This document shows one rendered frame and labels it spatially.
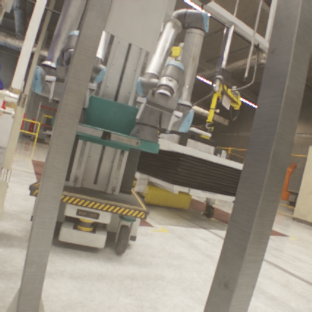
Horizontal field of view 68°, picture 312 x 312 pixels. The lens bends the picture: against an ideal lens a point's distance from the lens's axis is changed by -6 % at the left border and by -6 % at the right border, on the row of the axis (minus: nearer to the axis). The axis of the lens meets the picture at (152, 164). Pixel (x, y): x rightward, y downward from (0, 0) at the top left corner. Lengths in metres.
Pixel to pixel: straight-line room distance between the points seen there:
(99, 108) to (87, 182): 0.50
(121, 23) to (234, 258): 0.71
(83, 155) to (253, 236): 1.44
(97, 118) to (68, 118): 0.94
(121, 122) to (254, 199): 1.38
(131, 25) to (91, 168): 1.11
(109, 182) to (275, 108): 1.43
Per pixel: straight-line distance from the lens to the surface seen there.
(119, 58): 1.84
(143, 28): 0.86
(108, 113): 1.66
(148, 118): 1.52
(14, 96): 0.92
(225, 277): 0.39
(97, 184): 1.74
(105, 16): 0.81
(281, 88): 0.38
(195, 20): 1.63
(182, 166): 2.60
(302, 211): 6.93
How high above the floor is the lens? 0.61
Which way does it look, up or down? 1 degrees down
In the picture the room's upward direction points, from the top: 14 degrees clockwise
